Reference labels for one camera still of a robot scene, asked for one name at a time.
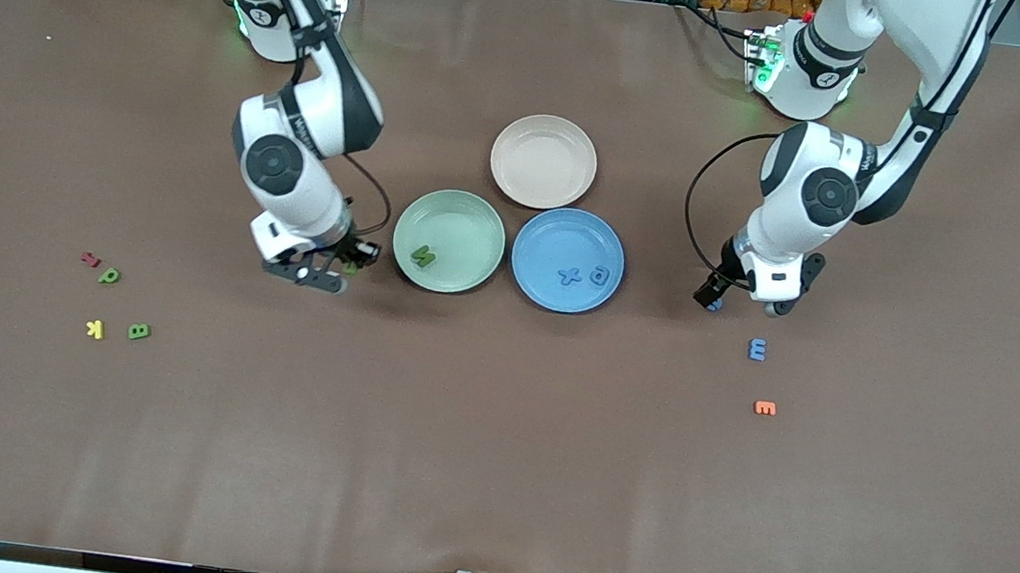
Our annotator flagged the pale green plate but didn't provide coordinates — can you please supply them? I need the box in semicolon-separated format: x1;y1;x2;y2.
386;183;512;301

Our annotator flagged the blue plate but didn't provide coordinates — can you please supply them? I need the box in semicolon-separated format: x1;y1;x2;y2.
504;201;632;321

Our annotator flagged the pale pink plate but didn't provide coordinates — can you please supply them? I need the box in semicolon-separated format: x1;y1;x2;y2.
484;109;604;216

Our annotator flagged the brown table cover mat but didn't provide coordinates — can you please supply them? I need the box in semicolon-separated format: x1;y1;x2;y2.
0;0;1020;573

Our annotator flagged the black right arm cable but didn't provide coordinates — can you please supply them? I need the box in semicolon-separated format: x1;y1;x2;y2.
187;0;418;245

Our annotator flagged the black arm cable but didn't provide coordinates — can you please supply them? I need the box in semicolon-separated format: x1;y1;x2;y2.
676;0;1004;319
187;0;418;245

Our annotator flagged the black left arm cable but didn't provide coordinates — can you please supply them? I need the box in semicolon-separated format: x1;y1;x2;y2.
676;0;1004;319

